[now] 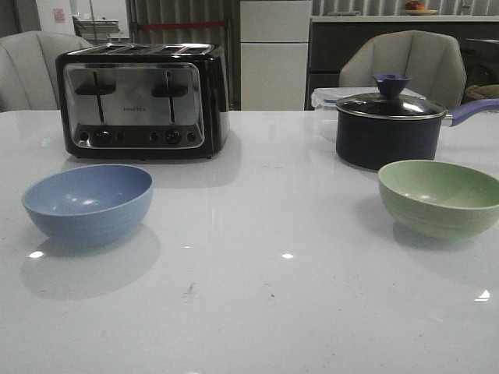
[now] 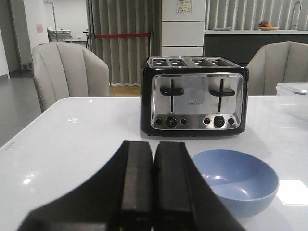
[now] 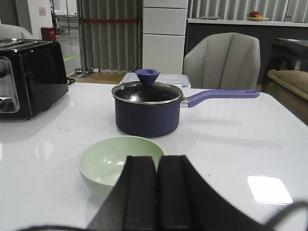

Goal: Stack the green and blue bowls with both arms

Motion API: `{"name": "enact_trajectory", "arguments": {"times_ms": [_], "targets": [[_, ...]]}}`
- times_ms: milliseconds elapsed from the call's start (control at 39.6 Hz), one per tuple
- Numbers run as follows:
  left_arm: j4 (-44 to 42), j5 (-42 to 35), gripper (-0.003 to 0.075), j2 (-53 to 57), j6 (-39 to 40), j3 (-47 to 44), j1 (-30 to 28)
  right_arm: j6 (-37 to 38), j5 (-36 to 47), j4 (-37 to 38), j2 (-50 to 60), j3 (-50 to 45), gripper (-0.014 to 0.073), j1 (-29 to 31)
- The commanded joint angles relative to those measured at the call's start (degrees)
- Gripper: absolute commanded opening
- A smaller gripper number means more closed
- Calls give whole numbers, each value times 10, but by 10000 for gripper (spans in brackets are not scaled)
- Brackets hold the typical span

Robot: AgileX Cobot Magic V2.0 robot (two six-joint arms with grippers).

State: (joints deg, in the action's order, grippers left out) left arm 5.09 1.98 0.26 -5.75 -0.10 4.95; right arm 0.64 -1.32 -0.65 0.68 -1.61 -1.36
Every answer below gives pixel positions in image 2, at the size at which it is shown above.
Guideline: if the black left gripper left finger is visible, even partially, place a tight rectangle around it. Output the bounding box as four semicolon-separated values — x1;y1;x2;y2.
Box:
23;141;153;231

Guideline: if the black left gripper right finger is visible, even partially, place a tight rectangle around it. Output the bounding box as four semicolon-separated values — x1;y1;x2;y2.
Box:
154;141;244;231

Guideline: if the blue bowl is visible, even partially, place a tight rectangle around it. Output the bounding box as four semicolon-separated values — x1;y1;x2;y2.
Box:
192;149;280;218

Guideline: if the black and chrome toaster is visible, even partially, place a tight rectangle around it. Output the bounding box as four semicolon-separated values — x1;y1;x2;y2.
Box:
140;56;249;137

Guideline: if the beige armchair left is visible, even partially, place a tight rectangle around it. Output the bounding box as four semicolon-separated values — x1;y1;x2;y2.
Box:
31;42;110;111

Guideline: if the beige armchair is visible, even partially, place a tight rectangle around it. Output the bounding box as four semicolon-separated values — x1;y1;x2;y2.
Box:
247;41;308;96
31;42;110;111

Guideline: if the clear plastic container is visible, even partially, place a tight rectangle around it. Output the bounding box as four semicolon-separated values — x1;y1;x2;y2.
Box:
276;82;308;121

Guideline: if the red barrier belt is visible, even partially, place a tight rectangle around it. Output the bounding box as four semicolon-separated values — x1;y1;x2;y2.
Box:
95;32;151;39

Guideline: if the dark kitchen counter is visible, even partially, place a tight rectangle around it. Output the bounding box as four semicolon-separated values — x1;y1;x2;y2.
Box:
203;30;308;65

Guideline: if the beige armchair right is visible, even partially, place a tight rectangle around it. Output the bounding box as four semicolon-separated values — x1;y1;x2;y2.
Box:
247;41;308;96

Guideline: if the white refrigerator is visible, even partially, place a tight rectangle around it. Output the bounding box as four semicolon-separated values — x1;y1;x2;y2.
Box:
161;0;207;56

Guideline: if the fruit bowl on counter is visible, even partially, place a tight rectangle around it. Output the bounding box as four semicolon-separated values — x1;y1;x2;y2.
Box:
257;21;279;31

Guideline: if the chrome kitchen faucet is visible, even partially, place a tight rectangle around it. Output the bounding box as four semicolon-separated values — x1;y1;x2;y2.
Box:
290;1;303;30

